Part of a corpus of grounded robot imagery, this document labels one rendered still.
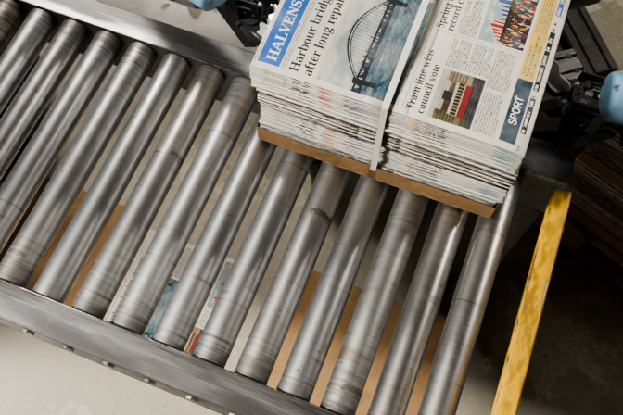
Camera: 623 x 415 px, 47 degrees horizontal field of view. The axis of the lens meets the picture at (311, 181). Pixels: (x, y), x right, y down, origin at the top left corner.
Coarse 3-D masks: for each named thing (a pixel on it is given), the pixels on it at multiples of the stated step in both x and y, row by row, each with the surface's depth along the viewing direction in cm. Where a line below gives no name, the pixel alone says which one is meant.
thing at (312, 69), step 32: (288, 0) 96; (320, 0) 96; (352, 0) 96; (384, 0) 97; (288, 32) 94; (320, 32) 94; (352, 32) 94; (384, 32) 95; (256, 64) 93; (288, 64) 93; (320, 64) 92; (352, 64) 93; (288, 96) 96; (320, 96) 93; (352, 96) 91; (288, 128) 107; (320, 128) 103; (352, 128) 98
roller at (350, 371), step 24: (408, 192) 110; (408, 216) 109; (384, 240) 108; (408, 240) 108; (384, 264) 106; (384, 288) 104; (360, 312) 103; (384, 312) 103; (360, 336) 101; (360, 360) 100; (336, 384) 99; (360, 384) 99; (336, 408) 97
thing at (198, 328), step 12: (144, 240) 190; (144, 252) 189; (132, 264) 188; (180, 264) 188; (228, 264) 188; (132, 276) 187; (180, 276) 187; (120, 288) 185; (168, 288) 185; (216, 288) 185; (120, 300) 184; (168, 300) 184; (108, 312) 183; (156, 312) 183; (204, 312) 183; (156, 324) 181; (204, 324) 181; (192, 336) 180; (192, 348) 179
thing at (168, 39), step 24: (24, 0) 125; (48, 0) 125; (72, 0) 125; (96, 24) 123; (120, 24) 123; (144, 24) 123; (168, 24) 123; (168, 48) 121; (192, 48) 121; (216, 48) 121; (240, 48) 121; (192, 72) 125; (240, 72) 119; (528, 144) 114; (528, 168) 112; (552, 168) 112; (528, 192) 118
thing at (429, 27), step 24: (408, 0) 97; (432, 0) 97; (408, 24) 95; (432, 24) 95; (384, 72) 92; (408, 72) 92; (384, 96) 91; (408, 96) 91; (360, 120) 95; (360, 144) 103; (384, 144) 100; (384, 168) 107
